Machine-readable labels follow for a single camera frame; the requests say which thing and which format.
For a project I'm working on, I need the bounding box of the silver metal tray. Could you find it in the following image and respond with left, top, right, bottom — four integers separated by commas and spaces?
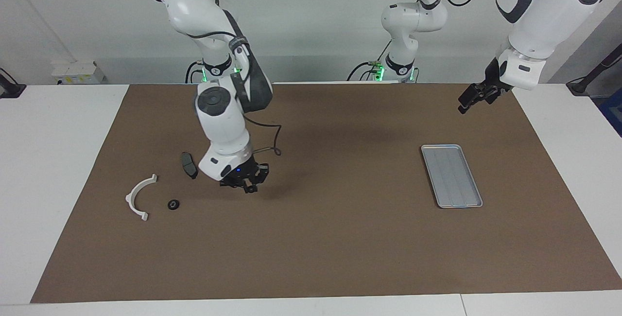
421, 144, 484, 209

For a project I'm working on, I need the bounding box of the elongated grey brake pad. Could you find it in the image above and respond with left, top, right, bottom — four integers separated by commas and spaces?
180, 152, 199, 180

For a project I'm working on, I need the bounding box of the brown table mat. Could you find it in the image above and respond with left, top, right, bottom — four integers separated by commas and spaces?
30, 83, 622, 304

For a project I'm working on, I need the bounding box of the blue object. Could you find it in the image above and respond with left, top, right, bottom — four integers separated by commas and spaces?
599, 88, 622, 138

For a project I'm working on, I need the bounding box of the white power box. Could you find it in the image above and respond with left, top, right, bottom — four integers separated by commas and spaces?
51, 61, 105, 85

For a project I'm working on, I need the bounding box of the black table clamp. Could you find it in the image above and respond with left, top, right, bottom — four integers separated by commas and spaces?
0, 67, 27, 99

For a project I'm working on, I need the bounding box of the black left base cable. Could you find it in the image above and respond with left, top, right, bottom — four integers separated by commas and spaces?
346, 39, 392, 82

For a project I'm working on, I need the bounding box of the black base cable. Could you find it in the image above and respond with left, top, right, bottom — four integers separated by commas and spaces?
185, 60, 205, 84
346, 39, 392, 82

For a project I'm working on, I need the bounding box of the white semicircular plastic bracket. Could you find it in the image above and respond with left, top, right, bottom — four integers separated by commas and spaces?
125, 174, 158, 222

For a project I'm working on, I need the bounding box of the black right base cable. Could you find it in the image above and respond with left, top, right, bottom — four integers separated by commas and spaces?
185, 60, 205, 84

